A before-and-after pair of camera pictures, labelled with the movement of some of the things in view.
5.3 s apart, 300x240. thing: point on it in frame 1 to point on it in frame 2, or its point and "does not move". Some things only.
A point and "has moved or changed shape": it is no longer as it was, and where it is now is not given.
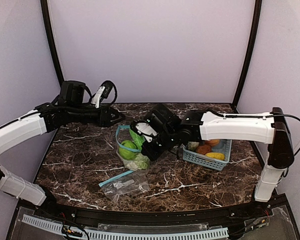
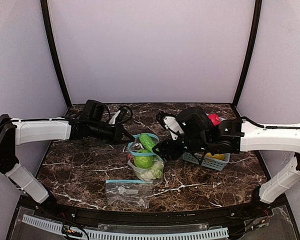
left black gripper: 104,118 to 117,136
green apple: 126,153 to 144,162
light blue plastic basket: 224,147 does not move
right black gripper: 150,152 to 173,147
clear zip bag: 128,151 has moved or changed shape
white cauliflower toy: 141,162 to 155,172
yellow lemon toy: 216,156 does not move
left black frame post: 51,40 does not move
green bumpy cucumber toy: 138,139 has moved or changed shape
